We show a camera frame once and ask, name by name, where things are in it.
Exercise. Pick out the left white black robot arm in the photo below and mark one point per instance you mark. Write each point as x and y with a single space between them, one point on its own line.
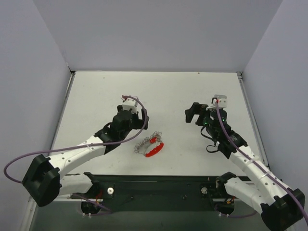
42 179

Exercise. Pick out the red round key tag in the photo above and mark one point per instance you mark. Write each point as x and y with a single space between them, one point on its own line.
155 150

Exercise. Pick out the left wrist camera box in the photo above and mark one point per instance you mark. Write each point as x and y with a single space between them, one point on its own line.
130 104

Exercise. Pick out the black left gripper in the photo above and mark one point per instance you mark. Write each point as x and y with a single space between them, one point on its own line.
138 119

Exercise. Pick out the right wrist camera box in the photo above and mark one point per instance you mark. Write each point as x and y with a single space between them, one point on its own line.
220 99

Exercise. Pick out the red tagged key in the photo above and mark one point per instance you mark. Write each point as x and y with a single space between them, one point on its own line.
153 140

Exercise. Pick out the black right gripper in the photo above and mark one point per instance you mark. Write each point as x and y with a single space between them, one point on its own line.
200 116

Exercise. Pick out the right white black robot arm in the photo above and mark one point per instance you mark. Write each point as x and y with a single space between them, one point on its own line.
280 206

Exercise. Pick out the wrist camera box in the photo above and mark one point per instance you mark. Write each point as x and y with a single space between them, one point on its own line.
130 104
220 99

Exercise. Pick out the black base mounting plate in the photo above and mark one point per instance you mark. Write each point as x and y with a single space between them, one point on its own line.
155 194

